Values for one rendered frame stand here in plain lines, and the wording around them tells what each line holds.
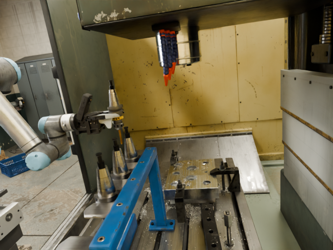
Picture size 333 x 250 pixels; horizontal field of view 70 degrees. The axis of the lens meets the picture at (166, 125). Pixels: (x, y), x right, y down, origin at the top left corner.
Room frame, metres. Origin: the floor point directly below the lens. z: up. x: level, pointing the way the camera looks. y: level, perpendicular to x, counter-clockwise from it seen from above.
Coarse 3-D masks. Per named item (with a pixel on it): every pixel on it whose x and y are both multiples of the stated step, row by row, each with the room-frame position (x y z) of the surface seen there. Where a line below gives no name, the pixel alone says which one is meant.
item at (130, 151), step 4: (124, 140) 0.74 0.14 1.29; (128, 140) 0.73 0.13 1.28; (132, 140) 0.74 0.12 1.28; (124, 144) 0.74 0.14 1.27; (128, 144) 0.73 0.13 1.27; (132, 144) 0.74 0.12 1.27; (124, 148) 0.74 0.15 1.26; (128, 148) 0.73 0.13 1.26; (132, 148) 0.73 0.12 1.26; (124, 152) 0.74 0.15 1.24; (128, 152) 0.73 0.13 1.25; (132, 152) 0.73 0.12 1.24; (136, 152) 0.74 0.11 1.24; (128, 156) 0.73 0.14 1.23; (132, 156) 0.73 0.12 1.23; (136, 156) 0.73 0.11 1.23
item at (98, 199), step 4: (116, 188) 0.54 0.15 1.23; (116, 192) 0.53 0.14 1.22; (96, 196) 0.51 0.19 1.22; (100, 196) 0.51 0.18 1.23; (108, 196) 0.51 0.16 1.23; (112, 196) 0.50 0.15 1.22; (116, 196) 0.51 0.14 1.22; (96, 200) 0.51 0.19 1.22; (100, 200) 0.50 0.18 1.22; (104, 200) 0.50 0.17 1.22; (108, 200) 0.50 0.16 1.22; (112, 200) 0.51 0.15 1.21
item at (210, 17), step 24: (96, 0) 0.61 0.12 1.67; (120, 0) 0.60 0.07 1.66; (144, 0) 0.59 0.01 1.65; (168, 0) 0.58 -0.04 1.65; (192, 0) 0.57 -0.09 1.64; (216, 0) 0.57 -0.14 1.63; (240, 0) 0.56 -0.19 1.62; (264, 0) 0.56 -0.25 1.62; (288, 0) 0.60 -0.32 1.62; (312, 0) 0.65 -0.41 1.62; (96, 24) 0.62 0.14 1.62; (120, 24) 0.63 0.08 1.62; (144, 24) 0.68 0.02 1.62; (192, 24) 0.81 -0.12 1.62; (216, 24) 0.89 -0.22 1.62
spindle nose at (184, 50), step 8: (176, 32) 0.83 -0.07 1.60; (184, 32) 0.83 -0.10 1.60; (192, 32) 0.84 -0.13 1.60; (160, 40) 0.86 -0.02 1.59; (176, 40) 0.83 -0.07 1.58; (184, 40) 0.83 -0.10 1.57; (192, 40) 0.84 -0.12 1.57; (200, 40) 0.89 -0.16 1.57; (160, 48) 0.86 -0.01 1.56; (176, 48) 0.83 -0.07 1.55; (184, 48) 0.83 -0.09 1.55; (192, 48) 0.84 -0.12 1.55; (200, 48) 0.87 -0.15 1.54; (160, 56) 0.87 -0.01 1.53; (176, 56) 0.83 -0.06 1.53; (184, 56) 0.83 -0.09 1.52; (192, 56) 0.83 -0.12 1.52; (200, 56) 0.87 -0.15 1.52; (160, 64) 0.88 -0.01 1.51; (176, 64) 0.83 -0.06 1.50
